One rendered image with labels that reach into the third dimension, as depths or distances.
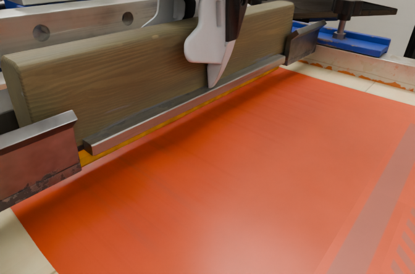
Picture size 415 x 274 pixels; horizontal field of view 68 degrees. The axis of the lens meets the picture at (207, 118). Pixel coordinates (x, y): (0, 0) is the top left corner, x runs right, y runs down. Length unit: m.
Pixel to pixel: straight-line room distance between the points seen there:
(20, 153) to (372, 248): 0.23
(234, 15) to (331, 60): 0.28
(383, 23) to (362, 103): 1.89
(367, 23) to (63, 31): 2.06
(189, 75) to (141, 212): 0.14
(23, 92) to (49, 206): 0.09
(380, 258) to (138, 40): 0.23
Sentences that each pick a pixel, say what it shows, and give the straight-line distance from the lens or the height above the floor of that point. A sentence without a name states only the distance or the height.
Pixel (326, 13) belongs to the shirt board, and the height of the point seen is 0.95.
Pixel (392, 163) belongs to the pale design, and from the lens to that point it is 0.34.
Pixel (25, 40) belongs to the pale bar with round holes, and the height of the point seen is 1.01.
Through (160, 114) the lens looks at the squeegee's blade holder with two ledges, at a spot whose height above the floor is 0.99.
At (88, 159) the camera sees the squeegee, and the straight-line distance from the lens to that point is 0.27.
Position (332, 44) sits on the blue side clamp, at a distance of 0.53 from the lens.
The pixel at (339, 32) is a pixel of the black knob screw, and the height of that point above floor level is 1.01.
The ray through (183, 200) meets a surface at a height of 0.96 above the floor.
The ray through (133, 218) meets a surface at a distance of 0.23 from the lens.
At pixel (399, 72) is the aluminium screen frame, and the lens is 0.52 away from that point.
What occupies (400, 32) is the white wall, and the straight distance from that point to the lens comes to 2.30.
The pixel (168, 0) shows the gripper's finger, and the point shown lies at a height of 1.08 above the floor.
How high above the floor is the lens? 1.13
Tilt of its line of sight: 30 degrees down
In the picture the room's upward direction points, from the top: 2 degrees clockwise
